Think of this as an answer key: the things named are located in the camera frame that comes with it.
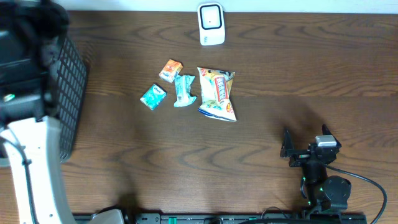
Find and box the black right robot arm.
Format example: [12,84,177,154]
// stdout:
[280,125,351,218]

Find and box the teal small box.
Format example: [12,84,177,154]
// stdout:
[140,84,167,110]

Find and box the orange small box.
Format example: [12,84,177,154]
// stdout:
[159,59,183,83]

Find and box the grey plastic mesh basket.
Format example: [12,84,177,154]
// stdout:
[0,0,88,164]

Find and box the yellow snack bag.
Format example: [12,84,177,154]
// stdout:
[197,67,237,122]

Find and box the teal snack packet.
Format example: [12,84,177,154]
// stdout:
[174,75,196,108]

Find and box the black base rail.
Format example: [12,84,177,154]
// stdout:
[134,213,367,224]

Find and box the white barcode scanner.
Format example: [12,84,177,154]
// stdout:
[197,2,226,46]

